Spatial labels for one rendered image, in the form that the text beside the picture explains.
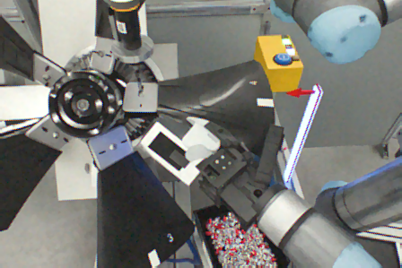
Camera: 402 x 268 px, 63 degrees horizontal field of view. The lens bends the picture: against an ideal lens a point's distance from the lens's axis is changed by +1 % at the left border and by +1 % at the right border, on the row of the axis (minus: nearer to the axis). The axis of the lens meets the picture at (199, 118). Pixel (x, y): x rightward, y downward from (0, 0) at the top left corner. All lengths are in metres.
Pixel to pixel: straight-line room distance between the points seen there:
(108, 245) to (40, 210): 1.36
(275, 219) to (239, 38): 1.05
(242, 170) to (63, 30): 0.60
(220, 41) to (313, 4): 0.96
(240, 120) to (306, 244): 0.26
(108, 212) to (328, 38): 0.48
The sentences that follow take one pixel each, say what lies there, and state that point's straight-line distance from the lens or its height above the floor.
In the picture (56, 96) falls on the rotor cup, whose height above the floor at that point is 1.23.
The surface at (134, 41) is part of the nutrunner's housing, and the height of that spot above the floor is 1.32.
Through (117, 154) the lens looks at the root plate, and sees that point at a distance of 0.67.
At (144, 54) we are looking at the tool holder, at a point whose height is 1.31.
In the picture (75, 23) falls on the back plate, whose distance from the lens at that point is 0.91.
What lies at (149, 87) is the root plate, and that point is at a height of 1.19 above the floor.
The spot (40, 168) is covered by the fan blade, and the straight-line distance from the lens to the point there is 0.75.
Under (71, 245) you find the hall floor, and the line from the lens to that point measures 1.86.
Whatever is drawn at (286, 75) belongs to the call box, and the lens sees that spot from 0.94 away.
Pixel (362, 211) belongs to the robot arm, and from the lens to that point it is 0.55.
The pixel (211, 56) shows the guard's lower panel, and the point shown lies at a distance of 1.46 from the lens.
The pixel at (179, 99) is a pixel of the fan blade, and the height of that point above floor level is 1.19.
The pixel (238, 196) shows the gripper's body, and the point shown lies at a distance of 0.49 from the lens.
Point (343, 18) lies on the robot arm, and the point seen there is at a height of 1.41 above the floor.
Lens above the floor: 1.62
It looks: 47 degrees down
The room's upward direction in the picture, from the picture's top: straight up
